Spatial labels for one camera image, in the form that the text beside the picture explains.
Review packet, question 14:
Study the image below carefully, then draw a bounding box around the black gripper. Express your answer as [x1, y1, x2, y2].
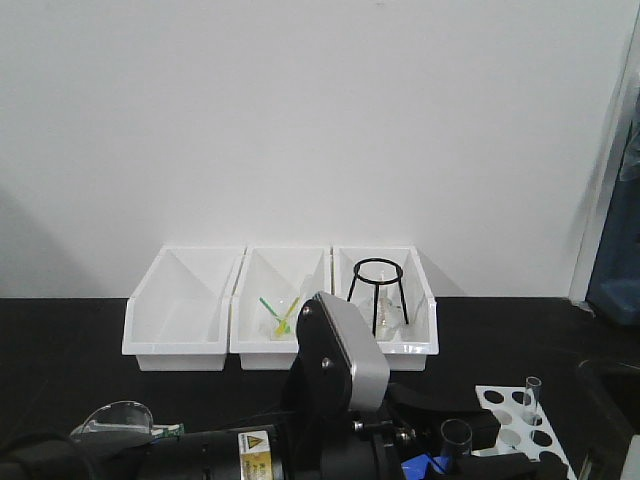
[369, 384, 550, 479]

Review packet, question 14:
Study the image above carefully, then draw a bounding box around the clear glass test tube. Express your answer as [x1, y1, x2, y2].
[440, 418, 473, 471]

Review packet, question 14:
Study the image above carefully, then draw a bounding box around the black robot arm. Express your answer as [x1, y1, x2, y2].
[1, 402, 568, 479]

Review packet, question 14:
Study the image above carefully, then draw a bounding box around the white test tube rack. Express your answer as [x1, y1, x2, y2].
[472, 385, 576, 479]

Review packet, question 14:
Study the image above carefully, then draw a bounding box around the clear test tube in rack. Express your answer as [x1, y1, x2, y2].
[523, 376, 542, 426]

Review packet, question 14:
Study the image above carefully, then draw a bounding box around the grey pegboard drying rack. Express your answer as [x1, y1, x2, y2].
[587, 105, 639, 327]

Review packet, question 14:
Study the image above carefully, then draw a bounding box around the blue plastic tray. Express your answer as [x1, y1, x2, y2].
[401, 454, 451, 480]

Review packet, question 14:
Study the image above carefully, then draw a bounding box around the clear glass flask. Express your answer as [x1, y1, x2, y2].
[358, 269, 404, 341]

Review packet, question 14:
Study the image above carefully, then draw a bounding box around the white right storage bin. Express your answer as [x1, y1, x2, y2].
[333, 246, 439, 371]

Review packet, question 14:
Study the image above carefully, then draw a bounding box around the white storage bin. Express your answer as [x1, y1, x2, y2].
[333, 246, 439, 371]
[121, 246, 246, 372]
[229, 246, 333, 370]

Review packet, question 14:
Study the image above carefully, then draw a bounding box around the green plastic dropper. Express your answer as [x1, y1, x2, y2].
[259, 297, 290, 337]

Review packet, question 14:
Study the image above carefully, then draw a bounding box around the yellow plastic dropper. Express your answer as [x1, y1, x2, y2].
[274, 297, 300, 337]

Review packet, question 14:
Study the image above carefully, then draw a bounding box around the white middle storage bin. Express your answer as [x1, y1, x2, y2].
[229, 246, 333, 370]

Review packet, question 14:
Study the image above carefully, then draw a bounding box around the white left storage bin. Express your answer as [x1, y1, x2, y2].
[121, 246, 246, 372]

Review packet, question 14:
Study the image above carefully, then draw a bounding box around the clear glass beaker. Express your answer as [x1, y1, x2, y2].
[70, 400, 154, 443]

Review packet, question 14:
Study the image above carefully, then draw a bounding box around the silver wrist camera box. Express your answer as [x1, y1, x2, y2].
[314, 292, 390, 412]

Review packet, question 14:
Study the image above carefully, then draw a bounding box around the black wire tripod stand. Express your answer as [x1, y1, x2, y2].
[346, 257, 409, 326]

